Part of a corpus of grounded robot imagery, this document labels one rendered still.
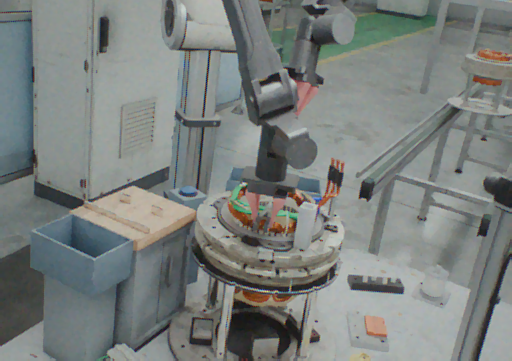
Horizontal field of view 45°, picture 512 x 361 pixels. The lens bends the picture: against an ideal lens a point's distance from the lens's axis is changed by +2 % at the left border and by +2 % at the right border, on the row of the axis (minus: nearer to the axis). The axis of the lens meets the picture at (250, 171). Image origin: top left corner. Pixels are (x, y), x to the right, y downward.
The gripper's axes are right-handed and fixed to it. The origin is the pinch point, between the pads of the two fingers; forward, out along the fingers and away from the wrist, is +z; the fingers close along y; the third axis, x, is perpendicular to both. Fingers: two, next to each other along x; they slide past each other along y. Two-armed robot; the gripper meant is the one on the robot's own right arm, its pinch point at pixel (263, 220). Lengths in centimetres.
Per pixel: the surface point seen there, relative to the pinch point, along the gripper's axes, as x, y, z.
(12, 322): 97, -108, 115
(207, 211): 14.2, -13.9, 7.3
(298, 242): 6.1, 6.9, 6.1
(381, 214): 176, 38, 69
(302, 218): 6.1, 6.8, 0.8
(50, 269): -4.9, -39.6, 16.9
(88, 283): -8.4, -30.3, 15.9
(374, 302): 45, 28, 39
